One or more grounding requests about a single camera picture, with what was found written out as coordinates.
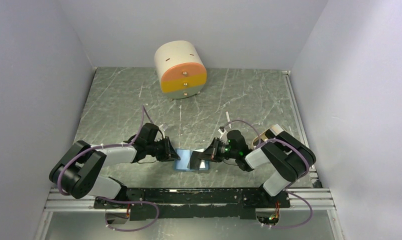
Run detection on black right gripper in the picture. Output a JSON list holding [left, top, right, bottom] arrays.
[[198, 137, 238, 163]]

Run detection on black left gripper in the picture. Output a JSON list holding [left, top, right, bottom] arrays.
[[146, 136, 181, 162]]

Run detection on blue leather card holder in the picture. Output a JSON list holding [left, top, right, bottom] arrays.
[[173, 148, 204, 172]]

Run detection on credit card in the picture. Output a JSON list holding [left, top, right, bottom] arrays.
[[188, 151, 206, 171]]

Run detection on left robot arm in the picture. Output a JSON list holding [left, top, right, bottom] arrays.
[[48, 122, 180, 208]]

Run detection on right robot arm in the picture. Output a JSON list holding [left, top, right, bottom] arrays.
[[194, 130, 316, 207]]

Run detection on beige card tray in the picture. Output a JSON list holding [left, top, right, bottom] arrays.
[[251, 124, 285, 148]]

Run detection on white pen red cap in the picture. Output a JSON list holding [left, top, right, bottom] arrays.
[[225, 110, 232, 129]]

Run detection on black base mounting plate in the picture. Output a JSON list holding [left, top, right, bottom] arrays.
[[93, 187, 290, 221]]

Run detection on round cream drawer cabinet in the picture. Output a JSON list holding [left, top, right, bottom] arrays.
[[154, 40, 207, 100]]

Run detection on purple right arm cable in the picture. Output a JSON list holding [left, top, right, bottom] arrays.
[[219, 119, 314, 230]]

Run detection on right side aluminium rail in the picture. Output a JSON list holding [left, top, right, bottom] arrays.
[[281, 70, 323, 189]]

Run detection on aluminium frame rail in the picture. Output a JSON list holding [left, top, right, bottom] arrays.
[[35, 187, 344, 240]]

